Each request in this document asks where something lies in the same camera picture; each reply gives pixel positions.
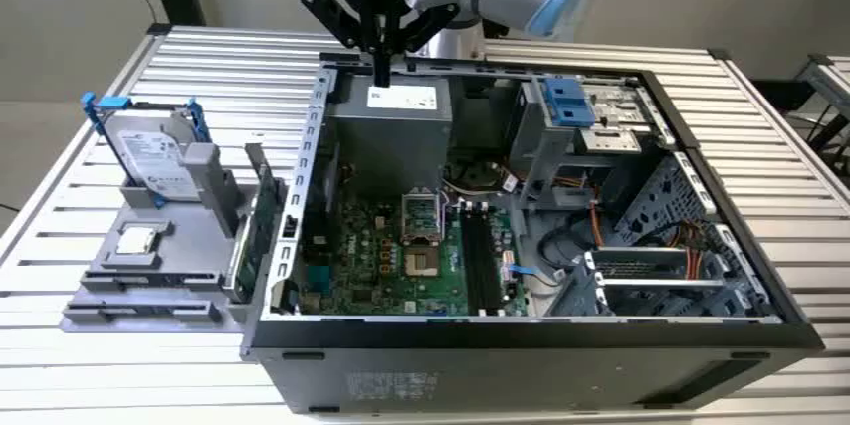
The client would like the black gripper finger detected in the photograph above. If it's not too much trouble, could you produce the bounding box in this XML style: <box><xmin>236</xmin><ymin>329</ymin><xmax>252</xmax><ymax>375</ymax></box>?
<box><xmin>299</xmin><ymin>0</ymin><xmax>386</xmax><ymax>88</ymax></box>
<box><xmin>383</xmin><ymin>1</ymin><xmax>462</xmax><ymax>88</ymax></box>

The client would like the black RAM slot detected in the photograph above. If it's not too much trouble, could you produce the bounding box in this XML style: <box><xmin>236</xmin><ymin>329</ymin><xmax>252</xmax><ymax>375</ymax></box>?
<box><xmin>482</xmin><ymin>201</ymin><xmax>504</xmax><ymax>316</ymax></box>
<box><xmin>467</xmin><ymin>201</ymin><xmax>487</xmax><ymax>316</ymax></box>
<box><xmin>460</xmin><ymin>201</ymin><xmax>479</xmax><ymax>316</ymax></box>
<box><xmin>475</xmin><ymin>201</ymin><xmax>496</xmax><ymax>316</ymax></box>

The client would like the grey power supply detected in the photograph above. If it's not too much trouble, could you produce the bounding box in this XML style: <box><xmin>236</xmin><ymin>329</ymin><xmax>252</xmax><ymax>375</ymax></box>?
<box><xmin>323</xmin><ymin>74</ymin><xmax>454</xmax><ymax>197</ymax></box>

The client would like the blue drive latch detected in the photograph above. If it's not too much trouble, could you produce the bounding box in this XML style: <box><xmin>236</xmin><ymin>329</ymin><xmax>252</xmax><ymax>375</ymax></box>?
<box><xmin>540</xmin><ymin>77</ymin><xmax>598</xmax><ymax>130</ymax></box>

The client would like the black heatsink fan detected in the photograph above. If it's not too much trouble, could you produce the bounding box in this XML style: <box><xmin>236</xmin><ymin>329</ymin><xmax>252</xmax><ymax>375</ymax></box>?
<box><xmin>442</xmin><ymin>155</ymin><xmax>523</xmax><ymax>197</ymax></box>

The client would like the grey metal drive cage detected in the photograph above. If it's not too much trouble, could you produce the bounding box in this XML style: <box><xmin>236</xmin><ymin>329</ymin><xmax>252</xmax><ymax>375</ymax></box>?
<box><xmin>514</xmin><ymin>74</ymin><xmax>663</xmax><ymax>210</ymax></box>

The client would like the metal socket cover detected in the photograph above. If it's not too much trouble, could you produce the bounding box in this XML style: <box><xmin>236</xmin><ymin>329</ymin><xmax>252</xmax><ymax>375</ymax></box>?
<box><xmin>402</xmin><ymin>191</ymin><xmax>444</xmax><ymax>243</ymax></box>

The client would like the hard disk in blue carrier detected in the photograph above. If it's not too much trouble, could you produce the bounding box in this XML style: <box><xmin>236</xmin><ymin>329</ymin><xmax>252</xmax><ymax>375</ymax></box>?
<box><xmin>79</xmin><ymin>91</ymin><xmax>214</xmax><ymax>210</ymax></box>

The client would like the CPU socket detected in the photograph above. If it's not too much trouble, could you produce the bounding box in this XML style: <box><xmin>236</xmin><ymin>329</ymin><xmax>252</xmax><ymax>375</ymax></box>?
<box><xmin>400</xmin><ymin>241</ymin><xmax>444</xmax><ymax>281</ymax></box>

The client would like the grey parts rack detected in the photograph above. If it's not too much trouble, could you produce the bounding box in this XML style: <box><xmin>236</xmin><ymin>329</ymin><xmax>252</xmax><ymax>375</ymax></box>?
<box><xmin>60</xmin><ymin>143</ymin><xmax>291</xmax><ymax>334</ymax></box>

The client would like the green graphics card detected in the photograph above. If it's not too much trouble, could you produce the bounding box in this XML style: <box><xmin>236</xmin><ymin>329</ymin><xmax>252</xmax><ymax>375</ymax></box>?
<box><xmin>222</xmin><ymin>140</ymin><xmax>287</xmax><ymax>305</ymax></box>

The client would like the green motherboard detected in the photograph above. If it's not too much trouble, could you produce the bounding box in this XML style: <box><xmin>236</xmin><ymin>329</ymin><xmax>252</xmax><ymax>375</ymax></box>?
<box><xmin>295</xmin><ymin>185</ymin><xmax>532</xmax><ymax>318</ymax></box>

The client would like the silver CPU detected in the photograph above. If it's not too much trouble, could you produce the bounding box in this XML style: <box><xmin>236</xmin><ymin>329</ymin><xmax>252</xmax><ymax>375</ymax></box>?
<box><xmin>113</xmin><ymin>225</ymin><xmax>162</xmax><ymax>255</ymax></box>

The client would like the metal slat side table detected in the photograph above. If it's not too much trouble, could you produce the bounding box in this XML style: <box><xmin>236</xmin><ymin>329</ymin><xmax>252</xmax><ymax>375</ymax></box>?
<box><xmin>789</xmin><ymin>52</ymin><xmax>850</xmax><ymax>162</ymax></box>

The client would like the metal disk bay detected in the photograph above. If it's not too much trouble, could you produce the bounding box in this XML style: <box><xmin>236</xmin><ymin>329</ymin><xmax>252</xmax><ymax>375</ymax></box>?
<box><xmin>550</xmin><ymin>245</ymin><xmax>775</xmax><ymax>319</ymax></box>

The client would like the black PC case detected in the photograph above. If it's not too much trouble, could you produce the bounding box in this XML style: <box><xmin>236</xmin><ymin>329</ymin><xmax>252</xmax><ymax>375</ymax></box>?
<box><xmin>238</xmin><ymin>49</ymin><xmax>826</xmax><ymax>416</ymax></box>

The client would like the orange data wire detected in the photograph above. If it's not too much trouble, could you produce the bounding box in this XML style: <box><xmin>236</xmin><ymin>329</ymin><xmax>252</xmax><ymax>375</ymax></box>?
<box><xmin>586</xmin><ymin>185</ymin><xmax>607</xmax><ymax>250</ymax></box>

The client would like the thick black wire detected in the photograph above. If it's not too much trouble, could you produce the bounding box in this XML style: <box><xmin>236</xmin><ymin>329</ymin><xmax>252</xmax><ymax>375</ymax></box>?
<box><xmin>538</xmin><ymin>223</ymin><xmax>597</xmax><ymax>290</ymax></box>

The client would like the orange wire bundle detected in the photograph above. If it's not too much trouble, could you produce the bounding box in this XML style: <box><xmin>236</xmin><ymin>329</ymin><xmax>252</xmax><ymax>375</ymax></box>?
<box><xmin>675</xmin><ymin>219</ymin><xmax>710</xmax><ymax>283</ymax></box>

